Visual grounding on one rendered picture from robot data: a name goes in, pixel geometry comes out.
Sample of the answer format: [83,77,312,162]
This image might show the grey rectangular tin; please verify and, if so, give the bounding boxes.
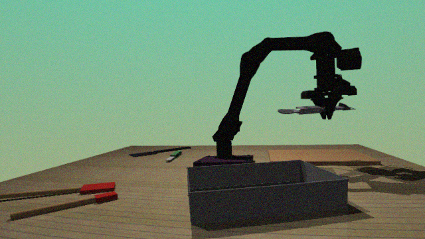
[186,159,349,225]

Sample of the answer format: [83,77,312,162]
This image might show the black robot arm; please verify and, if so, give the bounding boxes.
[212,32,362,158]

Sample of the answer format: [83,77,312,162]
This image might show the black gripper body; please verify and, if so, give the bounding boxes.
[301,70,357,99]

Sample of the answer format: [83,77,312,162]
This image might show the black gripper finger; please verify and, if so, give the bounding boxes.
[310,98,326,120]
[323,98,343,120]

